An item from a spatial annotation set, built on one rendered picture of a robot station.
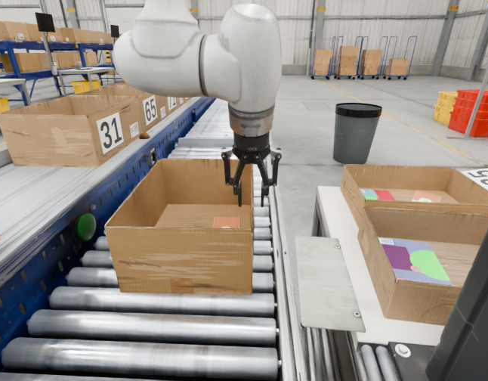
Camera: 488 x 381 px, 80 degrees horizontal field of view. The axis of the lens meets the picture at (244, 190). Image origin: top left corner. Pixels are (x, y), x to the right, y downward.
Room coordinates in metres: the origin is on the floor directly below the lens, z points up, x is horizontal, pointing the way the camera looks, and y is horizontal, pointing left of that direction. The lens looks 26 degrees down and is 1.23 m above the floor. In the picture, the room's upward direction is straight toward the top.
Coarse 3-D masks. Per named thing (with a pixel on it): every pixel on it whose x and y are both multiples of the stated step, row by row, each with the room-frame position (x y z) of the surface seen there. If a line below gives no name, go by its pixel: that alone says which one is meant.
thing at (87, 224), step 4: (84, 216) 0.63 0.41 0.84; (88, 216) 0.64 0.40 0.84; (92, 216) 0.66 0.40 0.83; (80, 220) 0.62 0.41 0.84; (84, 220) 0.62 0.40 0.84; (88, 220) 0.64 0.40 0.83; (92, 220) 0.65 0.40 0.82; (80, 224) 0.61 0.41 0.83; (84, 224) 0.62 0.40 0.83; (88, 224) 0.63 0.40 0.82; (92, 224) 0.65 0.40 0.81; (80, 228) 0.60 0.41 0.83; (84, 228) 0.61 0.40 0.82; (88, 228) 0.63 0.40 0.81; (92, 228) 0.64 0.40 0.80; (80, 232) 0.60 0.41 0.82; (84, 232) 0.61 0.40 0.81; (88, 232) 0.62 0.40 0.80; (92, 232) 0.64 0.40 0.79; (80, 236) 0.60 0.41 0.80; (84, 236) 0.61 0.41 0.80; (88, 236) 0.62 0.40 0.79; (92, 236) 0.64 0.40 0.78
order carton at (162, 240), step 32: (160, 160) 0.85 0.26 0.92; (192, 160) 0.85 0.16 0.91; (160, 192) 0.81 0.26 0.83; (192, 192) 0.85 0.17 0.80; (224, 192) 0.85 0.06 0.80; (128, 224) 0.57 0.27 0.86; (160, 224) 0.73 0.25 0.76; (192, 224) 0.73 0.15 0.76; (128, 256) 0.47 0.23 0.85; (160, 256) 0.46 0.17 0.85; (192, 256) 0.46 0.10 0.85; (224, 256) 0.46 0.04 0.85; (128, 288) 0.47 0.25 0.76; (160, 288) 0.47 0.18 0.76; (192, 288) 0.46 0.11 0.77; (224, 288) 0.46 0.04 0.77
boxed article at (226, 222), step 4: (216, 220) 0.73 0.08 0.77; (220, 220) 0.73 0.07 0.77; (224, 220) 0.73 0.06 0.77; (228, 220) 0.73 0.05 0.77; (232, 220) 0.73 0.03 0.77; (236, 220) 0.73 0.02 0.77; (216, 224) 0.71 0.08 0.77; (220, 224) 0.71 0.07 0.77; (224, 224) 0.71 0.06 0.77; (228, 224) 0.71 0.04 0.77; (232, 224) 0.71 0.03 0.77; (236, 224) 0.71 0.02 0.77
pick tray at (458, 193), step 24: (360, 168) 0.98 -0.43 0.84; (384, 168) 0.98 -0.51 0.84; (408, 168) 0.97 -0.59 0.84; (432, 168) 0.96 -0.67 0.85; (360, 192) 0.76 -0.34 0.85; (408, 192) 0.94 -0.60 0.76; (432, 192) 0.94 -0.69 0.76; (456, 192) 0.89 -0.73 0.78; (480, 192) 0.79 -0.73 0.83; (360, 216) 0.72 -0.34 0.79
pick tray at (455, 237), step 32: (384, 224) 0.66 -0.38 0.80; (416, 224) 0.65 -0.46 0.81; (448, 224) 0.64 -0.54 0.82; (480, 224) 0.63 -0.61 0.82; (384, 256) 0.47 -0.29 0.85; (448, 256) 0.58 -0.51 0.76; (384, 288) 0.43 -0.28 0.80; (416, 288) 0.39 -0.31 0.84; (448, 288) 0.39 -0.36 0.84; (416, 320) 0.39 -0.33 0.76
